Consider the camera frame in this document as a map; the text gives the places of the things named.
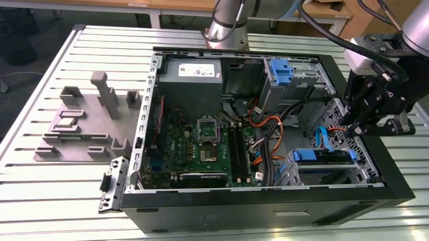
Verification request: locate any black office chair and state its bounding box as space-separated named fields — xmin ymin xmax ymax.
xmin=0 ymin=7 xmax=40 ymax=67

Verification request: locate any black graphics card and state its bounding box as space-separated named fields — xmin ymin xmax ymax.
xmin=168 ymin=172 xmax=228 ymax=189

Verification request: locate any white-framed wooden desk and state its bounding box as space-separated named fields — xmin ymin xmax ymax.
xmin=25 ymin=0 xmax=149 ymax=28
xmin=148 ymin=0 xmax=354 ymax=38

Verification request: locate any blue data wire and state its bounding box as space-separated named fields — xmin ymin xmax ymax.
xmin=314 ymin=126 xmax=335 ymax=153

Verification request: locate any green RAM stick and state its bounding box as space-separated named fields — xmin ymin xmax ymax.
xmin=58 ymin=135 xmax=93 ymax=142

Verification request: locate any black cable bundle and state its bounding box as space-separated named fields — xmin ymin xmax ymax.
xmin=260 ymin=96 xmax=335 ymax=186

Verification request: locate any grey power supply unit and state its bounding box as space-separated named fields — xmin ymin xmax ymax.
xmin=156 ymin=58 xmax=224 ymax=118

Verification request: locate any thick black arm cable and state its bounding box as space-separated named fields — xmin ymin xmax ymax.
xmin=296 ymin=0 xmax=409 ymax=82

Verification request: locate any silver disk bay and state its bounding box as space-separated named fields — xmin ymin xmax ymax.
xmin=272 ymin=148 xmax=372 ymax=186

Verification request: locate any orange wire bundle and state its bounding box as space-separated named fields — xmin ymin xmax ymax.
xmin=247 ymin=115 xmax=286 ymax=161

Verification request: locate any blue drive cage latch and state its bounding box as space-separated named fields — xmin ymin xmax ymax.
xmin=271 ymin=59 xmax=292 ymax=86

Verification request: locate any green motherboard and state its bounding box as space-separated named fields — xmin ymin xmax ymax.
xmin=140 ymin=116 xmax=266 ymax=189

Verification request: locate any CPU chip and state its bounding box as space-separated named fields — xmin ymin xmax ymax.
xmin=54 ymin=117 xmax=78 ymax=128

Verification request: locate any silver optical drive cage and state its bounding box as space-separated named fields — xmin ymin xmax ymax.
xmin=259 ymin=59 xmax=335 ymax=116

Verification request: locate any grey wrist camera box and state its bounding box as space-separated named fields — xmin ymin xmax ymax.
xmin=342 ymin=49 xmax=380 ymax=75

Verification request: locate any grey parts rack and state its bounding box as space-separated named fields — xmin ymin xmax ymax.
xmin=32 ymin=71 xmax=143 ymax=164

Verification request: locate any hard disk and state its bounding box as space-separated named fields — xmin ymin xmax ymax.
xmin=274 ymin=148 xmax=358 ymax=186

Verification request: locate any black open PC case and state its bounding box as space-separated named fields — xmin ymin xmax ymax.
xmin=97 ymin=46 xmax=415 ymax=234

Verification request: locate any metal socket cover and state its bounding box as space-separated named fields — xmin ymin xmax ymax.
xmin=196 ymin=115 xmax=220 ymax=146

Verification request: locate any CPU socket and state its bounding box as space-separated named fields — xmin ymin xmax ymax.
xmin=196 ymin=145 xmax=221 ymax=163

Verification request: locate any thin red wire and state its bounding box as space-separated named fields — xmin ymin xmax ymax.
xmin=148 ymin=95 xmax=165 ymax=151

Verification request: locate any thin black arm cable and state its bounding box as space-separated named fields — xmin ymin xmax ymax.
xmin=356 ymin=0 xmax=402 ymax=31

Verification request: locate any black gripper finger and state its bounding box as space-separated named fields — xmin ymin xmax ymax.
xmin=336 ymin=74 xmax=372 ymax=127
xmin=343 ymin=117 xmax=417 ymax=138

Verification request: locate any locking lever wire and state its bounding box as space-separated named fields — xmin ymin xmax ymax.
xmin=216 ymin=117 xmax=223 ymax=149

